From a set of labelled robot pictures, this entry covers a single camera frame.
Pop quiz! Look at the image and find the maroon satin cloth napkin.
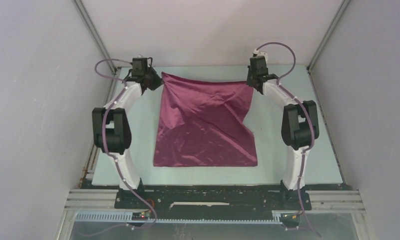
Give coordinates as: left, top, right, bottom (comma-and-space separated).
153, 73, 258, 168

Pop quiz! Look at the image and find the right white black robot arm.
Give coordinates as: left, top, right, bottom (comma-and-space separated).
247, 53, 319, 209

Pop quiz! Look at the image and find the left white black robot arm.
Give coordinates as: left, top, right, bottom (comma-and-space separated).
92, 55, 163, 208

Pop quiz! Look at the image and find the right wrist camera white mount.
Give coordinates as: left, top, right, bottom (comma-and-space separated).
253, 48, 269, 61

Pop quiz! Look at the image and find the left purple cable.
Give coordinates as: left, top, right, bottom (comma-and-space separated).
94, 58, 158, 230

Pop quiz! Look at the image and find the left aluminium corner post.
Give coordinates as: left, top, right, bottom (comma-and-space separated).
71, 0, 111, 59

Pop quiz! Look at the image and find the aluminium corner post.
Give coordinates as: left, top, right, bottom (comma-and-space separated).
71, 0, 111, 59
307, 0, 352, 73

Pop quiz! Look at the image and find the right aluminium corner post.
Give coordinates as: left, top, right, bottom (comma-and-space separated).
307, 0, 352, 73

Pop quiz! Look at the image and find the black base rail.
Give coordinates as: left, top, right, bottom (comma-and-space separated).
114, 184, 312, 220

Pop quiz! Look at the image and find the white cable duct strip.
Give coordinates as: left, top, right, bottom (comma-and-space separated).
74, 211, 299, 225

